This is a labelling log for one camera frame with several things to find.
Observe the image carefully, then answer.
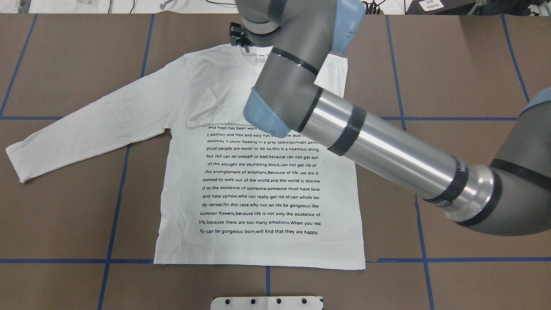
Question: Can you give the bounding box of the white long-sleeve printed shirt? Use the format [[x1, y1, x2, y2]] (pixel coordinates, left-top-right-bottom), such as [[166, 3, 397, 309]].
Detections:
[[6, 44, 365, 270]]

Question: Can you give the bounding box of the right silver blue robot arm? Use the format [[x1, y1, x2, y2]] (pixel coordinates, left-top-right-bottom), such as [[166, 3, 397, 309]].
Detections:
[[236, 0, 551, 236]]

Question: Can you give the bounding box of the black box with white label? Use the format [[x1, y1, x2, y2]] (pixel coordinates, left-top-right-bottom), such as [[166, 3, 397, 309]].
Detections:
[[406, 0, 476, 15]]

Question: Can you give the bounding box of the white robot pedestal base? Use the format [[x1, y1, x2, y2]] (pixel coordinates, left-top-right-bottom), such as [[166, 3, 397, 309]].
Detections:
[[210, 296, 324, 310]]

